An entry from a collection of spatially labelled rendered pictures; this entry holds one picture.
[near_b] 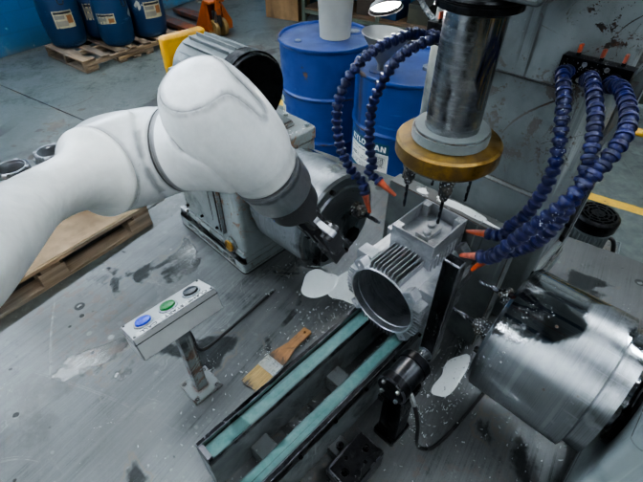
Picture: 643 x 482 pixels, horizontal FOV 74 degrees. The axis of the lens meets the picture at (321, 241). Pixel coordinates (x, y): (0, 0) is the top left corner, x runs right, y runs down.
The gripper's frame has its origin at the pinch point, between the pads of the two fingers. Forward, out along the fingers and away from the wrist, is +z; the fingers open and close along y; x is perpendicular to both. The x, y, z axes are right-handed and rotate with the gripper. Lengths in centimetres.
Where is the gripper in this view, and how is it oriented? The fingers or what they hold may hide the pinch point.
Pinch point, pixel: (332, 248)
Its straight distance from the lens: 75.3
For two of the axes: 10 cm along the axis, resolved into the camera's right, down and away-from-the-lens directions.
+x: -6.1, 7.9, -1.2
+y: -7.1, -4.7, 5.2
